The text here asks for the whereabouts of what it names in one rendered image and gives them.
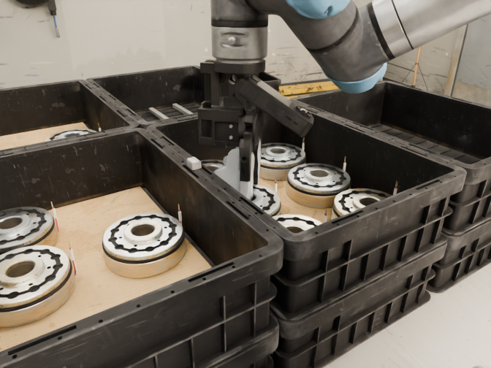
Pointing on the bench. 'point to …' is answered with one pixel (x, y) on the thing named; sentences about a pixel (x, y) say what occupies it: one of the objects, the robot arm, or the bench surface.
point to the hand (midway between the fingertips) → (252, 193)
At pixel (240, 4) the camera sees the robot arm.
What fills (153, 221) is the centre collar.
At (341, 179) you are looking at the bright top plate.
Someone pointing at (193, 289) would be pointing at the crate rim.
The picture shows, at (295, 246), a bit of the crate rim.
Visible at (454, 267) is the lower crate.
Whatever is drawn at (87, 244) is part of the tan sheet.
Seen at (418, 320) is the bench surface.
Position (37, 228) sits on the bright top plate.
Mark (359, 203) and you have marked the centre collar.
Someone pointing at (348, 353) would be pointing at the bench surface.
